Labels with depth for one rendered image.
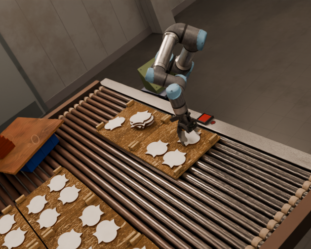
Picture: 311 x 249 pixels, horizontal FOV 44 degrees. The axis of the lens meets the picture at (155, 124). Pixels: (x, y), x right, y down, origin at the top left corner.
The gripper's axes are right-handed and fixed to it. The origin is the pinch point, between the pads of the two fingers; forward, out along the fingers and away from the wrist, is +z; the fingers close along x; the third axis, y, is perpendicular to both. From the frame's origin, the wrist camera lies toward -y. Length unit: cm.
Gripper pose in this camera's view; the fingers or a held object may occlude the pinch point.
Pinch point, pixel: (189, 137)
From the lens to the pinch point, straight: 216.7
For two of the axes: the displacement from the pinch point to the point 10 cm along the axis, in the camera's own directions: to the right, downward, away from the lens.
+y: 6.1, 2.8, -7.4
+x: 7.2, -5.9, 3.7
